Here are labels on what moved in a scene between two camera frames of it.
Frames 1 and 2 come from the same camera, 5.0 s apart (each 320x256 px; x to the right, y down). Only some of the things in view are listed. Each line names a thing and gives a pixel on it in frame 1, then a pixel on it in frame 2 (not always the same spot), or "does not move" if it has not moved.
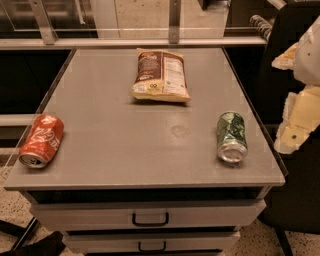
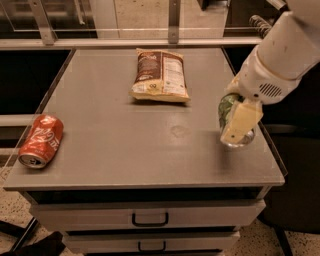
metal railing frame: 47,39 does not move
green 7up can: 232,140 to 224,116
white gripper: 309,60 to 259,77
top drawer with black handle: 109,209 does not move
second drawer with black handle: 150,241 does not move
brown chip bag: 160,75 does not move
